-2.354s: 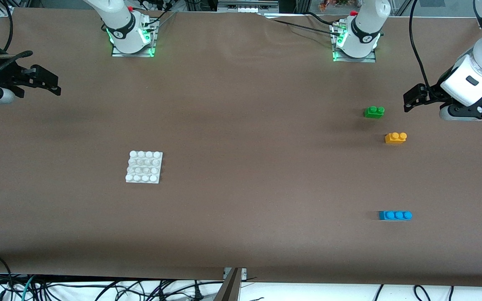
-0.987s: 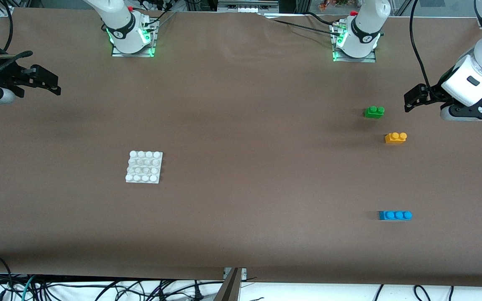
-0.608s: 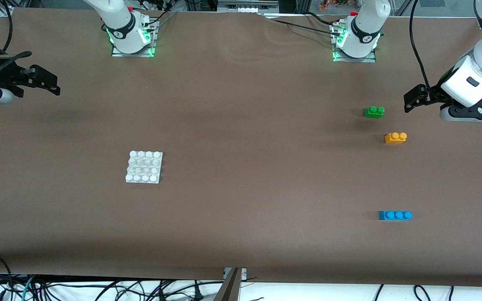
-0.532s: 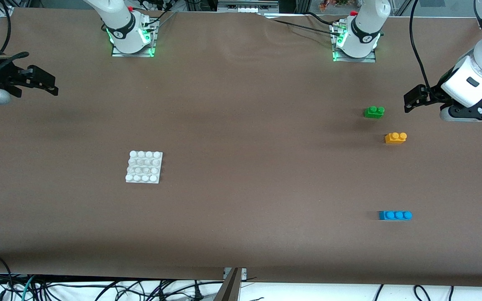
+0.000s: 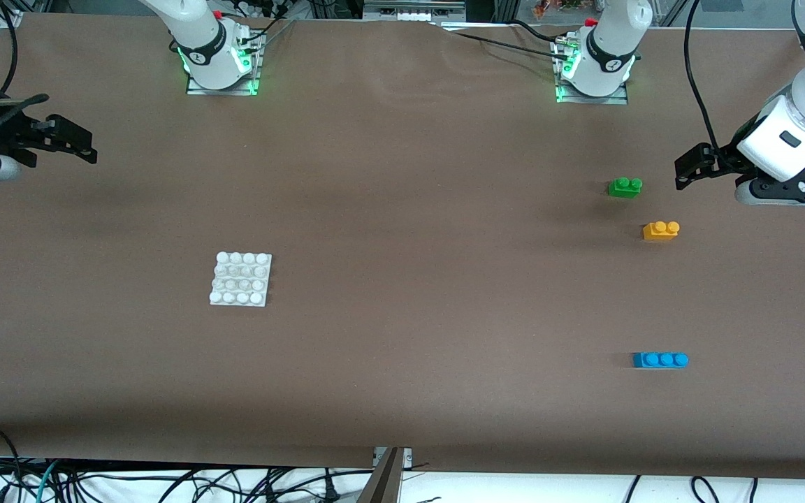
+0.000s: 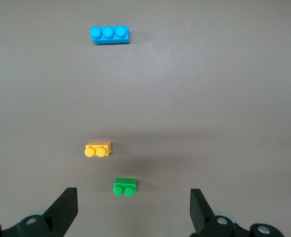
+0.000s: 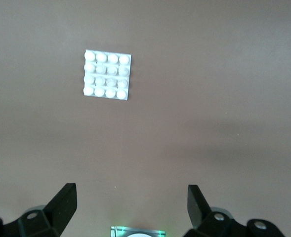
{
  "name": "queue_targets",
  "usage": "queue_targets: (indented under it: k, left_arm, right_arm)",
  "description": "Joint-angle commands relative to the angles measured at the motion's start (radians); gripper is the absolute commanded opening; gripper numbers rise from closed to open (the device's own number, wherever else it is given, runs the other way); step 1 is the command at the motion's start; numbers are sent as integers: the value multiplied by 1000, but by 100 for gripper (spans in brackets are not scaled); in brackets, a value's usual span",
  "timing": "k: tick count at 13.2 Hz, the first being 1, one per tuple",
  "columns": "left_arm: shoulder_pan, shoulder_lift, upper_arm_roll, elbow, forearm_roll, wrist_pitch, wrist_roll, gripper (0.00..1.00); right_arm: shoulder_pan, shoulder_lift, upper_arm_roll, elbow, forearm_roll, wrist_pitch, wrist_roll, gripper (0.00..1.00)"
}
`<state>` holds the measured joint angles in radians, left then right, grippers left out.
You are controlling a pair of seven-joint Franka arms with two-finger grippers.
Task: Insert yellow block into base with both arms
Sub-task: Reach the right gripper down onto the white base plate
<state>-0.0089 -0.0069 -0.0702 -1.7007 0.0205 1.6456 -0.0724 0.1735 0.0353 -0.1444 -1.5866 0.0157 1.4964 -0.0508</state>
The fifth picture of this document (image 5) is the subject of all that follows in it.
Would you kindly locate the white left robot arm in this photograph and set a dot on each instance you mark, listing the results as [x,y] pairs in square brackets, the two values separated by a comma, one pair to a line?
[612,42]

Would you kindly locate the aluminium frame rack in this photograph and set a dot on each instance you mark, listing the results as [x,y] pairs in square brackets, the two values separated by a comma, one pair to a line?
[413,8]

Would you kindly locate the grey support beam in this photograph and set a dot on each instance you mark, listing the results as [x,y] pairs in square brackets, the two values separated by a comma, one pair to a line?
[381,482]

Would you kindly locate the white studded base plate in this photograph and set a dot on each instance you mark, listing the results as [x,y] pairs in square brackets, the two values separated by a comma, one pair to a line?
[240,279]

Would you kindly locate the green two-stud block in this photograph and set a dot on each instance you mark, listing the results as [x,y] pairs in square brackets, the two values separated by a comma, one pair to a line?
[624,188]

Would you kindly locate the brown table cover sheet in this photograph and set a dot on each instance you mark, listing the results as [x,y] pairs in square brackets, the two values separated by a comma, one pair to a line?
[402,175]

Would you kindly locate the small metal bracket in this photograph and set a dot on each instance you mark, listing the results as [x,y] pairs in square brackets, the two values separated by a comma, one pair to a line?
[408,457]

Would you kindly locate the yellow two-stud block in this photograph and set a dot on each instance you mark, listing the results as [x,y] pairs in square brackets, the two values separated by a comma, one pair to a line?
[660,232]

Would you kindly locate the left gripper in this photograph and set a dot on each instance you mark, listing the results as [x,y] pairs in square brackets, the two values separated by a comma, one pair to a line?
[726,157]

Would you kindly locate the blue three-stud block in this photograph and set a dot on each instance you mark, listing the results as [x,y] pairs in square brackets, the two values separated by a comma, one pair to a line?
[660,360]

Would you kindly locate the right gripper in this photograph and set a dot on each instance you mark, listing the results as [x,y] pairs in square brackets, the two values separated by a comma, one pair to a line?
[12,135]

